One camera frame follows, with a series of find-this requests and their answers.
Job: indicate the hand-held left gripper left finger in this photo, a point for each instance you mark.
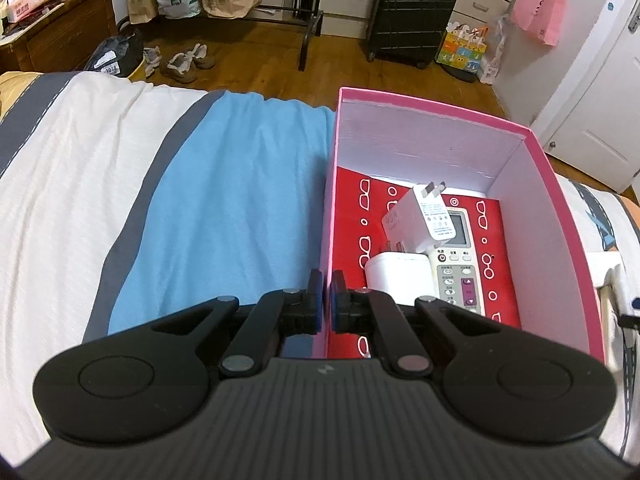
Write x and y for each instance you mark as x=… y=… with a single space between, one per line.
x=316 y=307

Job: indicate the black suitcase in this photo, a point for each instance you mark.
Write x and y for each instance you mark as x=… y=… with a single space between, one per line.
x=412 y=10

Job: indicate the pink tissue pack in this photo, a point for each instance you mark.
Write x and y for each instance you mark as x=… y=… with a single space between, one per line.
x=25 y=2

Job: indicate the large white charger cube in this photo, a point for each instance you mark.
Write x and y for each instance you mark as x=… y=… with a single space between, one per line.
x=397 y=275

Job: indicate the black clothes rack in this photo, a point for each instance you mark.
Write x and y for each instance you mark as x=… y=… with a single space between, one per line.
x=280 y=14

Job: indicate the dark plastic bag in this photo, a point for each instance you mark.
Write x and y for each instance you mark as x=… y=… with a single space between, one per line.
x=115 y=55

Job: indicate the grey white shoe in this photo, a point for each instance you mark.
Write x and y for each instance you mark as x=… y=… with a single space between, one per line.
x=179 y=67
x=151 y=60
x=202 y=55

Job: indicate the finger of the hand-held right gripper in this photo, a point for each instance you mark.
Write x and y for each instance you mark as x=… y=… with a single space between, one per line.
x=631 y=321

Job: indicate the striped bed sheet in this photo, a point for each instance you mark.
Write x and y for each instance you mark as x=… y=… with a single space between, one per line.
x=150 y=185

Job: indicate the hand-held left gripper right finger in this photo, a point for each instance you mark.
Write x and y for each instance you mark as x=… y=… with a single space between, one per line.
x=336 y=307

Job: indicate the pink paper bag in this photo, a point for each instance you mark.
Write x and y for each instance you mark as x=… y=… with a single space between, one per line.
x=540 y=12

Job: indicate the white plastic bag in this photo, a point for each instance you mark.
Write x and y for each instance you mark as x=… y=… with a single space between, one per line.
x=495 y=55

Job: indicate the pink cardboard box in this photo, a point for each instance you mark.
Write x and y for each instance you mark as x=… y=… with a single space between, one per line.
x=560 y=240

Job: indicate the white remote control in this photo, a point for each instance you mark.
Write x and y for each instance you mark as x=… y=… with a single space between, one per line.
x=460 y=275

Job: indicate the white door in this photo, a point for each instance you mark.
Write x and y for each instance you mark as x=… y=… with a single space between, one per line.
x=595 y=110

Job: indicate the white plug charger with prongs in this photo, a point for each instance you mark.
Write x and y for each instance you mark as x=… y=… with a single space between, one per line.
x=420 y=220

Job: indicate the wooden nightstand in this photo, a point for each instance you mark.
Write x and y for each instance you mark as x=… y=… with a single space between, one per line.
x=65 y=35

